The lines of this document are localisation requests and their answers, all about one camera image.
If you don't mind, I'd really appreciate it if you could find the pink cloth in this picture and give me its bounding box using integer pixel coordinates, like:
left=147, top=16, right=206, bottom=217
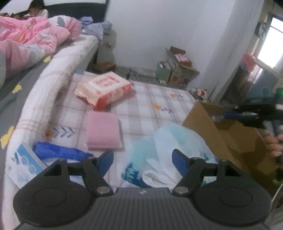
left=85, top=111, right=122, bottom=150

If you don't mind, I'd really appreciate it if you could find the blue white tissue box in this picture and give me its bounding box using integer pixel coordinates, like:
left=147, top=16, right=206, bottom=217
left=5, top=143, right=46, bottom=189

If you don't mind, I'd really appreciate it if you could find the right hand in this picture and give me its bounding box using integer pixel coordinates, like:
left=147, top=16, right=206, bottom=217
left=263, top=130, right=283, bottom=158

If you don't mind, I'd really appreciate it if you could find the brown cardboard box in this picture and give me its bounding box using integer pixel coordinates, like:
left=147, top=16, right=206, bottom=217
left=183, top=102, right=280, bottom=195

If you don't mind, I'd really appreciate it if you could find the white plastic bag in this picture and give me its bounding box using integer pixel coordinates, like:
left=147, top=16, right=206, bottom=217
left=121, top=124, right=218, bottom=190

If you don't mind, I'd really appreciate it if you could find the blue fluffy cloth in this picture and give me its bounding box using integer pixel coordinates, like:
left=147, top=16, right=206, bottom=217
left=33, top=142, right=93, bottom=161

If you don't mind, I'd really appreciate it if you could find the plush toy on floor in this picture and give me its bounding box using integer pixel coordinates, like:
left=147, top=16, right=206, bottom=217
left=192, top=88, right=208, bottom=101

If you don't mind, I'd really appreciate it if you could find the plaid bed sheet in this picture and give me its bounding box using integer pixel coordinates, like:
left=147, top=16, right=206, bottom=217
left=44, top=73, right=196, bottom=188

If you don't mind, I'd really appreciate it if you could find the red pink wipes pack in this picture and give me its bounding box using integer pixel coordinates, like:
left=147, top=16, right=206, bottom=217
left=73, top=71, right=133, bottom=111

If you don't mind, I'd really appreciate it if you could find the open cardboard box with pink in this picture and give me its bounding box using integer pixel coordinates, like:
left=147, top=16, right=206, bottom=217
left=166, top=47, right=200, bottom=88

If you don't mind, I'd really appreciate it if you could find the small wooden stool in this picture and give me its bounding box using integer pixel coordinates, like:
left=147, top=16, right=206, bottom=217
left=92, top=61, right=116, bottom=74

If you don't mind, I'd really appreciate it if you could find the green paper bag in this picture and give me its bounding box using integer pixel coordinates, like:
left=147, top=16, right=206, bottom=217
left=156, top=61, right=171, bottom=84

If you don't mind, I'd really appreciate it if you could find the white fringed blanket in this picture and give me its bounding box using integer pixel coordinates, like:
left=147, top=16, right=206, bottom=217
left=4, top=35, right=99, bottom=199

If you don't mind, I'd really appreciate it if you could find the blue purple clothes pile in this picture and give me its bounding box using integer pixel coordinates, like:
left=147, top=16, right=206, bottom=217
left=79, top=16, right=113, bottom=43

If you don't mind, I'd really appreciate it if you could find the pink grey quilt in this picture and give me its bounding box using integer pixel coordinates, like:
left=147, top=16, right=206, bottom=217
left=1, top=15, right=81, bottom=86

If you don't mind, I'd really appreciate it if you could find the child on bed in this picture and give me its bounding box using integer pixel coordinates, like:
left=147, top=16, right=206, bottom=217
left=23, top=0, right=49, bottom=19

